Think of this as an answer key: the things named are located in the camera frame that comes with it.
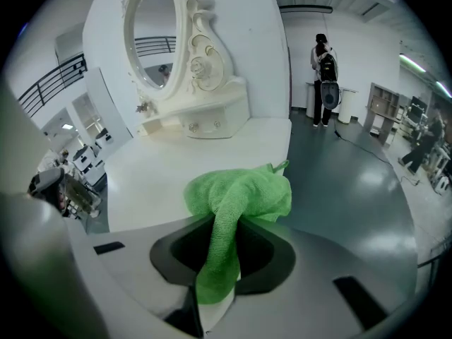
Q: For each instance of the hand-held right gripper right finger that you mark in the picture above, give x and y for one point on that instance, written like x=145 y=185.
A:
x=310 y=267

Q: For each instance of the white wheeled robot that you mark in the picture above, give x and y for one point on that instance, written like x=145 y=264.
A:
x=104 y=138
x=83 y=159

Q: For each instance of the brown wooden shelf cabinet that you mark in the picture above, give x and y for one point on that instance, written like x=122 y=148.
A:
x=383 y=111

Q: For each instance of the black metal railing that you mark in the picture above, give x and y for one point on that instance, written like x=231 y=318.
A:
x=53 y=77

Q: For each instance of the white cylindrical pedestal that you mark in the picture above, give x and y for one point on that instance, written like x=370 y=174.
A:
x=345 y=106
x=310 y=101

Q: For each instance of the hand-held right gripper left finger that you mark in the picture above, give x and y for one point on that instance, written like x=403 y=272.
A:
x=141 y=260

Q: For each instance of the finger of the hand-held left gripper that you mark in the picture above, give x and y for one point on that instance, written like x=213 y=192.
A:
x=49 y=175

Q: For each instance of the oval mirror carved white frame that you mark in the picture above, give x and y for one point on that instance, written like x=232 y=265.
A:
x=208 y=58

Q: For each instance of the white dressing table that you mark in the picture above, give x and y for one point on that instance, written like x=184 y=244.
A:
x=159 y=175

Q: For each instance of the grey oval shell device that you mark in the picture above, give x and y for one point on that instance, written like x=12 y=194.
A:
x=330 y=95

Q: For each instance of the wall air conditioner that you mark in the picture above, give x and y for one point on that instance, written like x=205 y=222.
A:
x=305 y=9

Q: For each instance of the ceiling tube light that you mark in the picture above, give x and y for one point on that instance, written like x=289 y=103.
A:
x=443 y=88
x=412 y=63

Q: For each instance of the green cloth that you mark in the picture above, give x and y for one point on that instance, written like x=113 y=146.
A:
x=240 y=196

